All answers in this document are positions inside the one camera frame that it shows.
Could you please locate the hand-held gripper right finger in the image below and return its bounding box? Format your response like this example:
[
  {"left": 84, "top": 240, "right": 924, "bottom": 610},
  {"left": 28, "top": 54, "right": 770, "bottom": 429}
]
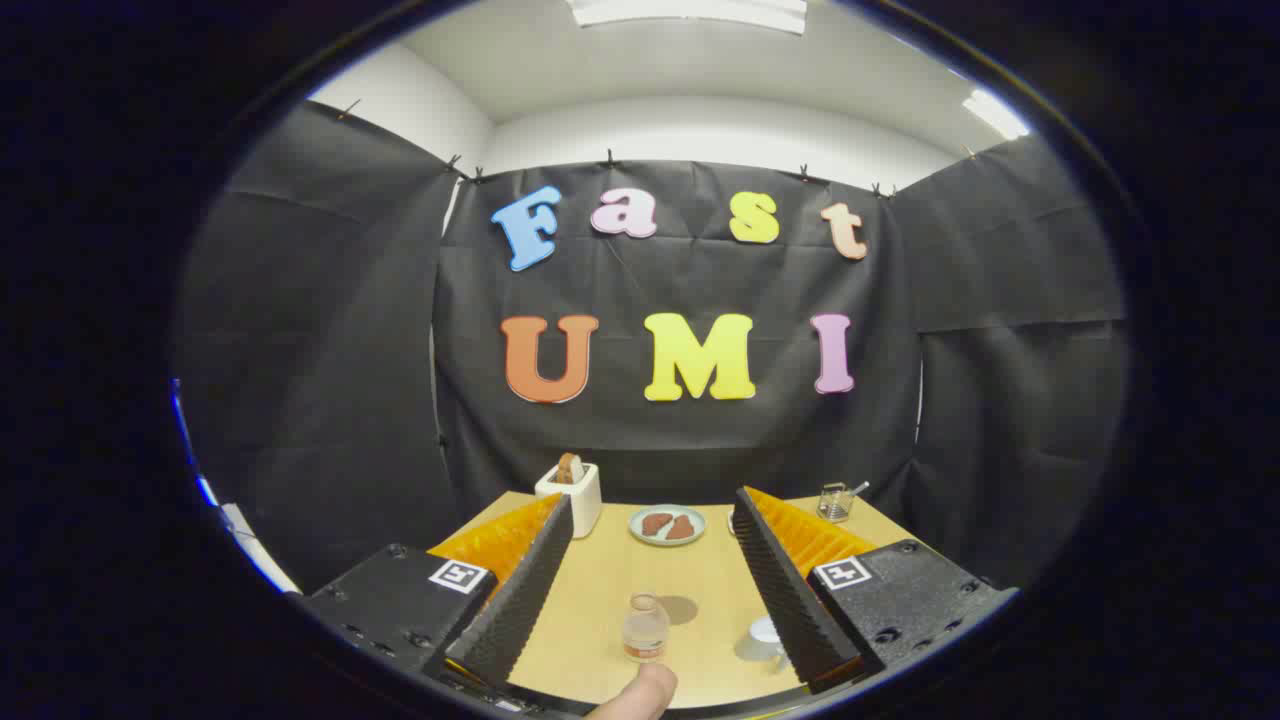
[{"left": 732, "top": 486, "right": 1021, "bottom": 695}]

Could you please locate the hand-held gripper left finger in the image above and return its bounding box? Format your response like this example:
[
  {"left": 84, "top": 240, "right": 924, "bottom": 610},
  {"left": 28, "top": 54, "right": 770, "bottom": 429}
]
[{"left": 300, "top": 492, "right": 576, "bottom": 701}]

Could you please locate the white cup with handle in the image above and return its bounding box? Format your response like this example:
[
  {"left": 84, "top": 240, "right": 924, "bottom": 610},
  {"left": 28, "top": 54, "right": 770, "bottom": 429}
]
[{"left": 748, "top": 615, "right": 791, "bottom": 673}]

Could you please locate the clear juice bottle red label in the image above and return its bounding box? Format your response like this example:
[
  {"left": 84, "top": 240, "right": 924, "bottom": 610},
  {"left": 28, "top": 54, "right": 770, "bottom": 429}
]
[{"left": 622, "top": 592, "right": 671, "bottom": 664}]

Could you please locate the wooden table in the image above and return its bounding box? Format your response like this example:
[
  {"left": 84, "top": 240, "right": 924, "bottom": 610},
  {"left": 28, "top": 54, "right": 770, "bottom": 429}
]
[{"left": 428, "top": 490, "right": 916, "bottom": 711}]

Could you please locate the white toaster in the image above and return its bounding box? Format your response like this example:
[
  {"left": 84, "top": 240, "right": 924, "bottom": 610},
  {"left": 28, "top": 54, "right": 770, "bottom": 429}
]
[{"left": 534, "top": 462, "right": 603, "bottom": 539}]

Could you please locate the pale green plate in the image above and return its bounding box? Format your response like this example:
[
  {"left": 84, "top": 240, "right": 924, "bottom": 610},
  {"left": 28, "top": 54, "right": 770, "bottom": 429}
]
[{"left": 628, "top": 504, "right": 707, "bottom": 547}]

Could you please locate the black backdrop cloth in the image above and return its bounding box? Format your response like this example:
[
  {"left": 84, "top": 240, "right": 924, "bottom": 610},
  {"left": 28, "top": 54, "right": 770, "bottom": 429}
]
[{"left": 175, "top": 100, "right": 1131, "bottom": 601}]

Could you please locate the small ceiling light panel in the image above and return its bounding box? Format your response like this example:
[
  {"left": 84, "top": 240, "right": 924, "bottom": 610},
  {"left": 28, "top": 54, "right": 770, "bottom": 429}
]
[{"left": 962, "top": 88, "right": 1031, "bottom": 141}]

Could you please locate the large ceiling light panel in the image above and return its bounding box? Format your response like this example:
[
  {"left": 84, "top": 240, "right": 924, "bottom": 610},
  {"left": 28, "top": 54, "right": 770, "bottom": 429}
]
[{"left": 565, "top": 0, "right": 809, "bottom": 36}]

